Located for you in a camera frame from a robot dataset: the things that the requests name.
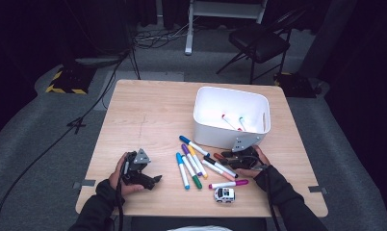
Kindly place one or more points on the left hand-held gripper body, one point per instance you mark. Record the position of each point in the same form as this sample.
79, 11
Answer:
135, 166

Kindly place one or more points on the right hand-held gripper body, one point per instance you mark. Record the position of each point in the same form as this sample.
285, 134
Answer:
251, 157

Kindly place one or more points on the dark red marker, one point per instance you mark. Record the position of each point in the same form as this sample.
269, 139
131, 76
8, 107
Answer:
219, 157

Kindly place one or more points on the black marker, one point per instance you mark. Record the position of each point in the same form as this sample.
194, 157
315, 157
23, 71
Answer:
221, 166

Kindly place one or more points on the magenta marker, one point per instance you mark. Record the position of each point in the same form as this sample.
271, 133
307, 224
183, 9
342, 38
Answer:
228, 184

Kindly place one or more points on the orange marker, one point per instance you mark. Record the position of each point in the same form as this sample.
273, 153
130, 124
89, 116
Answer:
214, 168

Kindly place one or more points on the light blue marker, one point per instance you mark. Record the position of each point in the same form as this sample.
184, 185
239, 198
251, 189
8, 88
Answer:
183, 171

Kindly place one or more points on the yellow marker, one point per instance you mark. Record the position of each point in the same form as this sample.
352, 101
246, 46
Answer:
198, 163

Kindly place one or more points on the dark blue marker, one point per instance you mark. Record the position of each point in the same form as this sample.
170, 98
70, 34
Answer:
194, 146

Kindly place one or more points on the purple marker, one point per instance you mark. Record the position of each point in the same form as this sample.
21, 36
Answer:
190, 158

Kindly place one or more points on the white plastic bin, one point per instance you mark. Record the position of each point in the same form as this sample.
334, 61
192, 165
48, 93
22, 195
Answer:
214, 106

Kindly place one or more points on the person's right hand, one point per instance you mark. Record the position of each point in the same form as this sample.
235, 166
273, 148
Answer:
265, 162

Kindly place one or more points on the person's left hand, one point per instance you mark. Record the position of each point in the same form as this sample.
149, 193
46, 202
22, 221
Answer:
116, 181

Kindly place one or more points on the white toy car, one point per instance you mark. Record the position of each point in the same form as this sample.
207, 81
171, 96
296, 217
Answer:
224, 194

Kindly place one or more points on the grey tape piece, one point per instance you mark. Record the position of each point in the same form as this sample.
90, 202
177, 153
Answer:
317, 189
85, 183

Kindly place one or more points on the black floor base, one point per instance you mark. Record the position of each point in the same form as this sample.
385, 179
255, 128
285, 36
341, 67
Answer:
297, 85

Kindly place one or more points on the yellow black striped base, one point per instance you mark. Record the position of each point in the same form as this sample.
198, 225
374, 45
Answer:
69, 82

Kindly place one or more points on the black folding chair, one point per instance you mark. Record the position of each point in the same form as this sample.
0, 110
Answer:
259, 41

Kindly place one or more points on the white metal stand frame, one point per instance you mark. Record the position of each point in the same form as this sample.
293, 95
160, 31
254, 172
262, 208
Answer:
223, 9

